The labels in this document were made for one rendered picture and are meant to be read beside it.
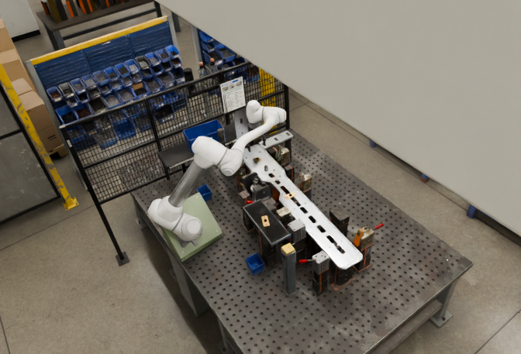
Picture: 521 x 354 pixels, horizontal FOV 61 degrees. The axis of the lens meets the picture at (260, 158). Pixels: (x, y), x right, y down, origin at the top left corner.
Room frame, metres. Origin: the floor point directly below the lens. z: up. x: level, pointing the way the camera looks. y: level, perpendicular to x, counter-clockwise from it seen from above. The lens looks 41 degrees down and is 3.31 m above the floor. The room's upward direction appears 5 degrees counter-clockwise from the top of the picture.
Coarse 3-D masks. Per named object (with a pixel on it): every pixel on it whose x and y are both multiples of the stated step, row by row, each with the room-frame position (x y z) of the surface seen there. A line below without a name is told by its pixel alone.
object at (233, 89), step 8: (232, 80) 3.18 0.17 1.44; (240, 80) 3.21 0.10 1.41; (224, 88) 3.14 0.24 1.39; (232, 88) 3.17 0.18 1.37; (240, 88) 3.21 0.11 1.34; (224, 96) 3.14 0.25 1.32; (232, 96) 3.17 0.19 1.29; (240, 96) 3.21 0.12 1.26; (232, 104) 3.17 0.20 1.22; (240, 104) 3.20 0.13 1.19; (224, 112) 3.13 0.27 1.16
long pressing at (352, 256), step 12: (252, 156) 2.70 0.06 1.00; (264, 156) 2.69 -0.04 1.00; (252, 168) 2.56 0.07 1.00; (276, 168) 2.54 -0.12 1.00; (264, 180) 2.41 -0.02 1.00; (288, 180) 2.39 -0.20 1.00; (300, 192) 2.25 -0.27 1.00; (288, 204) 2.14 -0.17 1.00; (312, 204) 2.12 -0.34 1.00; (300, 216) 2.02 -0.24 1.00; (312, 216) 2.01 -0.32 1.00; (324, 216) 2.01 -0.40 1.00; (312, 228) 1.91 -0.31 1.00; (324, 228) 1.90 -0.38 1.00; (336, 228) 1.90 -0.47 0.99; (324, 240) 1.80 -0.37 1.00; (336, 240) 1.79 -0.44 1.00; (348, 240) 1.78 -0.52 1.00; (336, 252) 1.70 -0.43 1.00; (348, 252) 1.69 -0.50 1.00; (360, 252) 1.68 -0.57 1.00; (336, 264) 1.60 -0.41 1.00; (348, 264) 1.60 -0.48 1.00
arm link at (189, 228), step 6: (186, 216) 2.06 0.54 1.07; (192, 216) 2.07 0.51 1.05; (180, 222) 2.01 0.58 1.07; (186, 222) 1.99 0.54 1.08; (192, 222) 1.99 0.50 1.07; (198, 222) 2.01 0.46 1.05; (180, 228) 1.98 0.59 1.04; (186, 228) 1.96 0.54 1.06; (192, 228) 1.97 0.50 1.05; (198, 228) 1.98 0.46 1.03; (180, 234) 1.97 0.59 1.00; (186, 234) 1.94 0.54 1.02; (192, 234) 1.94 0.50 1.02; (198, 234) 1.96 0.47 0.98; (186, 240) 1.99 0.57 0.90
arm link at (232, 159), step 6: (228, 150) 2.13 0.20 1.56; (234, 150) 2.17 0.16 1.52; (228, 156) 2.09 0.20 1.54; (234, 156) 2.11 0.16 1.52; (240, 156) 2.14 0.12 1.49; (222, 162) 2.06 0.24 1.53; (228, 162) 2.06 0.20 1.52; (234, 162) 2.07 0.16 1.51; (240, 162) 2.11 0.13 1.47; (222, 168) 2.04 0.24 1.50; (228, 168) 2.03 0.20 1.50; (234, 168) 2.04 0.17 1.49; (228, 174) 2.02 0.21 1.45
